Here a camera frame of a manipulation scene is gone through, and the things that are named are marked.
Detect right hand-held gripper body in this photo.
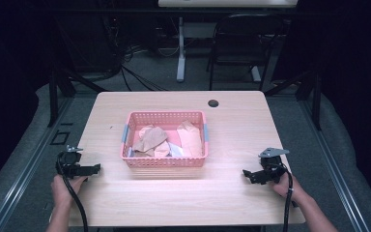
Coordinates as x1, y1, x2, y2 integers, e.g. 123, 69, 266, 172
257, 147, 291, 184

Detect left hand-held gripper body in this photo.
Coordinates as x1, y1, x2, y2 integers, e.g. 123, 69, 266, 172
56, 144, 85, 179

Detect person's right hand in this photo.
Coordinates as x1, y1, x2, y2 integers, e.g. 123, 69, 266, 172
269, 171, 307, 205

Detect person's left hand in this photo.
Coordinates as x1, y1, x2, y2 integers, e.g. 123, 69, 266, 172
50, 173, 90, 208

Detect peach cloth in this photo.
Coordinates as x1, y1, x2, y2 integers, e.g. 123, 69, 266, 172
138, 124, 156, 139

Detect brown cloth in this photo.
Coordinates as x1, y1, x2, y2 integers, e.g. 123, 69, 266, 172
131, 126, 169, 159

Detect black metal stand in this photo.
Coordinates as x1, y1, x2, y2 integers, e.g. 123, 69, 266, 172
264, 68, 324, 131
46, 62, 108, 129

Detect large pink cloth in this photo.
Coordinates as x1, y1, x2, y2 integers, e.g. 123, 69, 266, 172
176, 120, 204, 158

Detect small pink cloth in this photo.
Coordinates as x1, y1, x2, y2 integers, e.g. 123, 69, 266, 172
154, 141, 172, 159

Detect pink plastic basket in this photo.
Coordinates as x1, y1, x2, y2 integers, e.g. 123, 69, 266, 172
120, 110, 210, 169

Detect pale blue cloth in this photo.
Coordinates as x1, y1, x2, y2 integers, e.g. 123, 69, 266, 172
167, 142, 185, 159

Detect black folding chair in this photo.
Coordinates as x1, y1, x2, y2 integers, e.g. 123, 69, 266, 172
206, 13, 286, 92

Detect white desk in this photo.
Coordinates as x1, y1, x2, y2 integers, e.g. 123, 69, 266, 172
157, 0, 299, 83

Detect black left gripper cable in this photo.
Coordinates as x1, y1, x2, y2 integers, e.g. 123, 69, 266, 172
55, 151, 90, 232

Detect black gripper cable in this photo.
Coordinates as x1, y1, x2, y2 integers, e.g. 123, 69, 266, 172
55, 151, 90, 232
269, 162, 295, 232

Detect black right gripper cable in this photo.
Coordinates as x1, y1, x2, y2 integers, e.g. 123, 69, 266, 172
269, 162, 295, 232

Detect aluminium floor rail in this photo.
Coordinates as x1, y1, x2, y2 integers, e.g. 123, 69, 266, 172
0, 96, 75, 232
298, 98, 371, 232

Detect black floor cables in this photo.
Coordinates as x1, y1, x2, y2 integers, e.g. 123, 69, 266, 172
119, 44, 169, 93

